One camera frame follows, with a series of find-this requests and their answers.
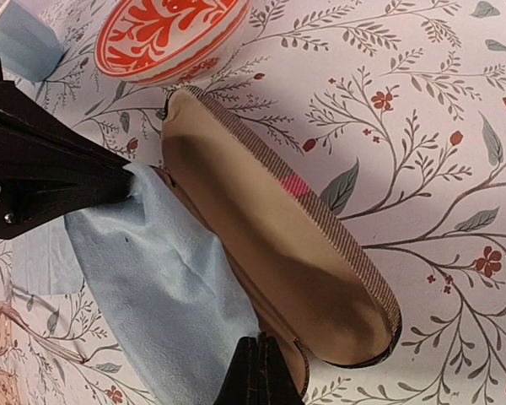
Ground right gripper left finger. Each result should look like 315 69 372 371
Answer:
213 337 259 405

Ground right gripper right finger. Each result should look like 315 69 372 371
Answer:
259 332 304 405

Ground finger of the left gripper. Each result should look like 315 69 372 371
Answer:
0 176 131 240
0 60 132 203

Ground brown striped glasses case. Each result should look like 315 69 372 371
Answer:
162 86 401 393

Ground blue cleaning cloth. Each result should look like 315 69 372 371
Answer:
12 218 83 295
64 164 259 404

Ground clear pink frame glasses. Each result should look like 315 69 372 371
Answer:
0 301 89 404

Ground light blue paper cup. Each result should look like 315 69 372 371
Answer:
0 1 64 83

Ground red patterned small bowl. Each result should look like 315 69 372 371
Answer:
94 0 251 86

